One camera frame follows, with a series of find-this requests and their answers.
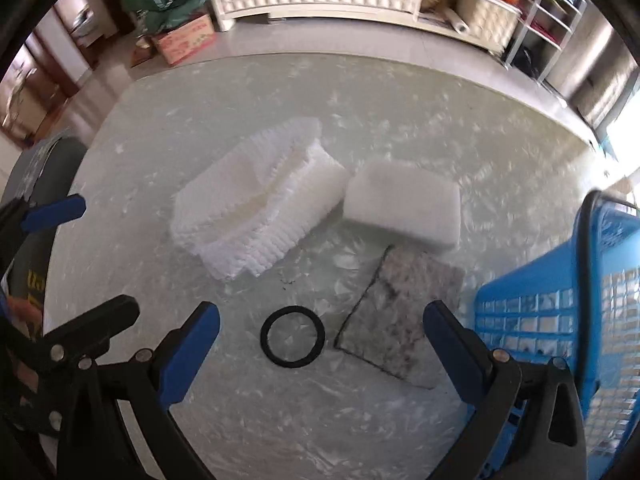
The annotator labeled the blue plastic laundry basket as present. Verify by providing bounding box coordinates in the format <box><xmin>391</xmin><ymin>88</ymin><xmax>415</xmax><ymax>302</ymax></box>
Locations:
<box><xmin>474</xmin><ymin>190</ymin><xmax>639</xmax><ymax>479</ymax></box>

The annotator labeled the black rubber ring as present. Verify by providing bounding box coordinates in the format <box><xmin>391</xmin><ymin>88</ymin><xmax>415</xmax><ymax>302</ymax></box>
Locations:
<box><xmin>259</xmin><ymin>304</ymin><xmax>328</xmax><ymax>370</ymax></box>

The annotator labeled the white textured foam pad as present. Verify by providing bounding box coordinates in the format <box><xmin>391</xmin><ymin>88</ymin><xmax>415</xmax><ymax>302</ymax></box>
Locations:
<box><xmin>170</xmin><ymin>117</ymin><xmax>349</xmax><ymax>281</ymax></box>

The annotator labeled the grey felt square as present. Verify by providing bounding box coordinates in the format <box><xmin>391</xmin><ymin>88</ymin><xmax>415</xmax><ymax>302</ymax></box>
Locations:
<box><xmin>333</xmin><ymin>246</ymin><xmax>465</xmax><ymax>390</ymax></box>

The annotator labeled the white rectangular sponge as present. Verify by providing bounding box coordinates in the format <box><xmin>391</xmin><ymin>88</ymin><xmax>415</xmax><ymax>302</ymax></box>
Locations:
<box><xmin>343</xmin><ymin>158</ymin><xmax>461</xmax><ymax>252</ymax></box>

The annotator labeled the cardboard box with red print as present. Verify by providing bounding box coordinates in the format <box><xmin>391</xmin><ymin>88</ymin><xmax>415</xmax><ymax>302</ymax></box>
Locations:
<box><xmin>152</xmin><ymin>14</ymin><xmax>216</xmax><ymax>66</ymax></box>

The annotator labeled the silver cylindrical air conditioner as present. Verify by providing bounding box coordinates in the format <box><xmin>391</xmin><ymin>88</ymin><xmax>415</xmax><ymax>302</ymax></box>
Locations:
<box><xmin>544</xmin><ymin>2</ymin><xmax>639</xmax><ymax>130</ymax></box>

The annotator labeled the paper roll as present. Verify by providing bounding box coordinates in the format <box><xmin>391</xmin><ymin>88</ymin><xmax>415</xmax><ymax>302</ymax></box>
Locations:
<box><xmin>442</xmin><ymin>8</ymin><xmax>470</xmax><ymax>35</ymax></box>

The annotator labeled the white metal shelf rack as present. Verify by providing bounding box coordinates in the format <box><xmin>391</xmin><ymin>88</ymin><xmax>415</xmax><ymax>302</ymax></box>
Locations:
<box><xmin>503</xmin><ymin>0</ymin><xmax>587</xmax><ymax>84</ymax></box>

